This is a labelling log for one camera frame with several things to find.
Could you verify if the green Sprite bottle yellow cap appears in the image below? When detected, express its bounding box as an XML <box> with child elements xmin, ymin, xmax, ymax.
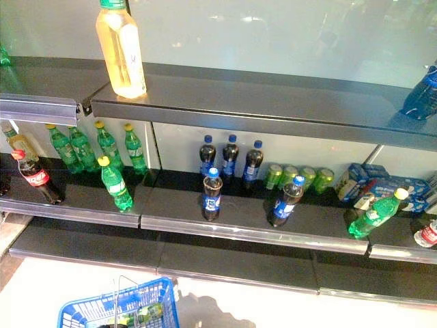
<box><xmin>94</xmin><ymin>120</ymin><xmax>124</xmax><ymax>172</ymax></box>
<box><xmin>46</xmin><ymin>123</ymin><xmax>85</xmax><ymax>174</ymax></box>
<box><xmin>97</xmin><ymin>156</ymin><xmax>134</xmax><ymax>213</ymax></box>
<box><xmin>67</xmin><ymin>125</ymin><xmax>100</xmax><ymax>173</ymax></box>
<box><xmin>347</xmin><ymin>187</ymin><xmax>410</xmax><ymax>240</ymax></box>
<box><xmin>123</xmin><ymin>122</ymin><xmax>148</xmax><ymax>175</ymax></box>

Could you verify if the blue plastic shopping basket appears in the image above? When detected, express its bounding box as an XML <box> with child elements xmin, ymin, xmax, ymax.
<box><xmin>57</xmin><ymin>275</ymin><xmax>181</xmax><ymax>328</ymax></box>

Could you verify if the shelf board plain grey edge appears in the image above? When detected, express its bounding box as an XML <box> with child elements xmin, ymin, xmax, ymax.
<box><xmin>91</xmin><ymin>62</ymin><xmax>437</xmax><ymax>153</ymax></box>

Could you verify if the blue white carton box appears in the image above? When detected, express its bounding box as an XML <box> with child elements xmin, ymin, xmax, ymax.
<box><xmin>336</xmin><ymin>163</ymin><xmax>368</xmax><ymax>203</ymax></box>

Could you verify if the large yellow tea bottle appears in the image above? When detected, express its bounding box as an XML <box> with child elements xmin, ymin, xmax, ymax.
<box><xmin>95</xmin><ymin>0</ymin><xmax>147</xmax><ymax>99</ymax></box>

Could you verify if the plain blue carton box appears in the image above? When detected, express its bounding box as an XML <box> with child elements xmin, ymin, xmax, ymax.
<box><xmin>361</xmin><ymin>163</ymin><xmax>391</xmax><ymax>182</ymax></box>

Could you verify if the Coca-Cola bottle red cap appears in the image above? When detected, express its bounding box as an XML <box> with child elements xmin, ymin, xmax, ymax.
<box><xmin>11</xmin><ymin>149</ymin><xmax>66</xmax><ymax>205</ymax></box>

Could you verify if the blue red carton multipack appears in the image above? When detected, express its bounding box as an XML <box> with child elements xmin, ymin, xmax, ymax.
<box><xmin>368</xmin><ymin>176</ymin><xmax>432</xmax><ymax>215</ymax></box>

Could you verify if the small yellow tea bottle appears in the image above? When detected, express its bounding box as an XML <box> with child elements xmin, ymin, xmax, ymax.
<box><xmin>0</xmin><ymin>121</ymin><xmax>40</xmax><ymax>163</ymax></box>

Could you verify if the large Pepsi bottle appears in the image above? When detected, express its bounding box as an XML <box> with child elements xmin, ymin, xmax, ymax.
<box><xmin>399</xmin><ymin>59</ymin><xmax>437</xmax><ymax>120</ymax></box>

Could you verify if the water bottle red label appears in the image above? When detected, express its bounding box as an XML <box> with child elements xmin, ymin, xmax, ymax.
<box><xmin>413</xmin><ymin>218</ymin><xmax>437</xmax><ymax>249</ymax></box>

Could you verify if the black shelf board clear rail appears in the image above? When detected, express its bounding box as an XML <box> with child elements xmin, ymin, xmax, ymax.
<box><xmin>368</xmin><ymin>211</ymin><xmax>437</xmax><ymax>266</ymax></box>
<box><xmin>0</xmin><ymin>56</ymin><xmax>113</xmax><ymax>127</ymax></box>
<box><xmin>0</xmin><ymin>153</ymin><xmax>143</xmax><ymax>229</ymax></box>
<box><xmin>140</xmin><ymin>169</ymin><xmax>370</xmax><ymax>256</ymax></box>

